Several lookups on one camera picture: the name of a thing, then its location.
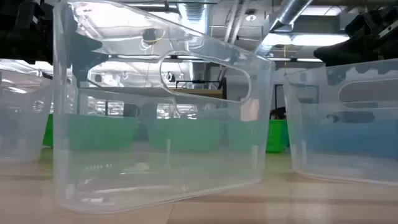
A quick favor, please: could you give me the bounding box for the ribbed silver ceiling duct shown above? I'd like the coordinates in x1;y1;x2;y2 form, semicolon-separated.
177;2;210;35

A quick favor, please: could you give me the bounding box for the clear plastic storage bin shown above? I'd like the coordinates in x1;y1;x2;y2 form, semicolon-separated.
0;68;54;164
282;58;398;187
52;0;276;215

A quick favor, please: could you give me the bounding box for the smooth silver diagonal duct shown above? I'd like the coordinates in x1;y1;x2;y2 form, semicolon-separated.
253;0;314;57

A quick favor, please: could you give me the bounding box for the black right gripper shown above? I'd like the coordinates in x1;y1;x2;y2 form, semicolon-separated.
313;6;398;85

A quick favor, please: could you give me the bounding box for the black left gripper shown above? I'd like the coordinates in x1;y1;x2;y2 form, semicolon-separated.
34;0;109;82

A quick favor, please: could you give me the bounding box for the black ceiling device yellow cable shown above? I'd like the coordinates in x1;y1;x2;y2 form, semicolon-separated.
141;27;167;44

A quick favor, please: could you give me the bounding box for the bright ceiling light panel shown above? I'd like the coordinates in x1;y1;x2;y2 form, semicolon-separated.
264;32;351;47

